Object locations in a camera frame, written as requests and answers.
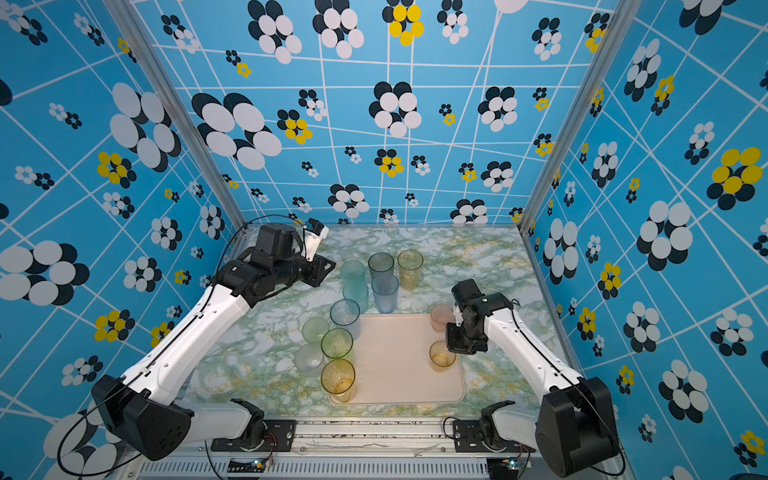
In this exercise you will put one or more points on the aluminium corner post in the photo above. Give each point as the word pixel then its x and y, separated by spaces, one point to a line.
pixel 621 21
pixel 127 22

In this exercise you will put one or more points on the green tall glass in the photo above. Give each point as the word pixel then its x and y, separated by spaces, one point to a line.
pixel 337 344

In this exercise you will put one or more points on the blue tall dimpled cup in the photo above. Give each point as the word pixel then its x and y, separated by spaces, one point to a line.
pixel 385 288

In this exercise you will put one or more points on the pink rectangular tray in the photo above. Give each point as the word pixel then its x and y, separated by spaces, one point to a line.
pixel 393 367

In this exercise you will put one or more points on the yellow tall glass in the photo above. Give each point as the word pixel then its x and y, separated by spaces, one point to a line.
pixel 338 379
pixel 410 263

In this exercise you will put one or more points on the short yellow cup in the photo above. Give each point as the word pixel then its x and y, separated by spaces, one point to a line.
pixel 441 358

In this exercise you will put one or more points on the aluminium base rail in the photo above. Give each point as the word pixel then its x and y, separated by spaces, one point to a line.
pixel 347 448

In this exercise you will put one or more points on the short green cup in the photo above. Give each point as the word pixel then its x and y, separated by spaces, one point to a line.
pixel 314 329

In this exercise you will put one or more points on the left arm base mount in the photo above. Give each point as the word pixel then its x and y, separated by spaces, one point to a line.
pixel 278 437

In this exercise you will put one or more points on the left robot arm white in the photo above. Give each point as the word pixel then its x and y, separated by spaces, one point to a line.
pixel 139 407

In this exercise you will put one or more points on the teal dimpled tall cup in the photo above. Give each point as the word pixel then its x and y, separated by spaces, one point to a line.
pixel 352 271
pixel 357 291

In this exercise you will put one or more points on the blue clear tall glass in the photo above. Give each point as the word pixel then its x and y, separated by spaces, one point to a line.
pixel 346 314

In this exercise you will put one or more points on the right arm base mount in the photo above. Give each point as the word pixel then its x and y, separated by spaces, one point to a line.
pixel 467 438

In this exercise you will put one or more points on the aluminium corner post left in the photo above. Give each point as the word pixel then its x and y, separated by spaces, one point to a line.
pixel 127 22

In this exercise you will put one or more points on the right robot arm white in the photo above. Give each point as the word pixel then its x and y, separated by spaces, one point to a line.
pixel 575 427

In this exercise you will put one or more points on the short pink dimpled cup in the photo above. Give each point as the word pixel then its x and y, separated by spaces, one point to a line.
pixel 440 316

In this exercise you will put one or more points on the grey tall glass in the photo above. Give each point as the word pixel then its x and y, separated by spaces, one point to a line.
pixel 380 263

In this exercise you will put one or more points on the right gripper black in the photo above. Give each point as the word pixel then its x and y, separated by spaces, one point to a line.
pixel 452 342

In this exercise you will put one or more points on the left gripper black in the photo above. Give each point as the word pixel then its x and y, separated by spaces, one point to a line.
pixel 319 271

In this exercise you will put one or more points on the teal dimpled tall cup rear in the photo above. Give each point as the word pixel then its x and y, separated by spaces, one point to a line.
pixel 352 271

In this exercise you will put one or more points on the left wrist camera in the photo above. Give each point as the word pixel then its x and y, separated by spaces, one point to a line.
pixel 314 232

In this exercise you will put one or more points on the aluminium corner post right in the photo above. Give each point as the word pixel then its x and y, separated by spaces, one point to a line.
pixel 621 21

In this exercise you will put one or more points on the yellow tall glass front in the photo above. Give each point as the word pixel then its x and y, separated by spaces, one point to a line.
pixel 338 379

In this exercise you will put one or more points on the short clear dimpled cup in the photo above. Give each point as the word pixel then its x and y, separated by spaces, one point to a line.
pixel 309 359

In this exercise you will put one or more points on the teal dimpled tall cup front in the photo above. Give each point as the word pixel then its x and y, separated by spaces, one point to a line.
pixel 357 291

